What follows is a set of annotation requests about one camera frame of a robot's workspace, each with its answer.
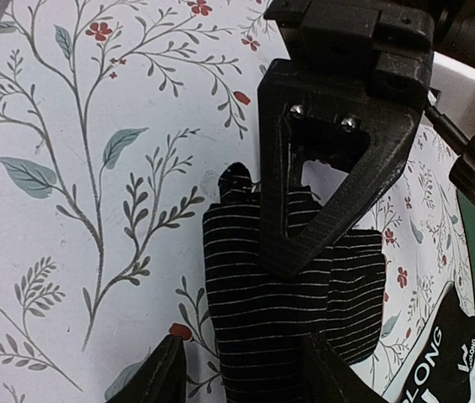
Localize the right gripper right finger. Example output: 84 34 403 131
302 333 385 403

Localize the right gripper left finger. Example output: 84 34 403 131
105 334 186 402

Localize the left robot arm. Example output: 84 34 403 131
258 1 475 279

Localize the black white-banded underwear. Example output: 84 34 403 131
383 283 475 403

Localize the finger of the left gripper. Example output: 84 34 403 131
258 59 423 278

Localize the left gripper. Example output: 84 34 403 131
264 1 435 105

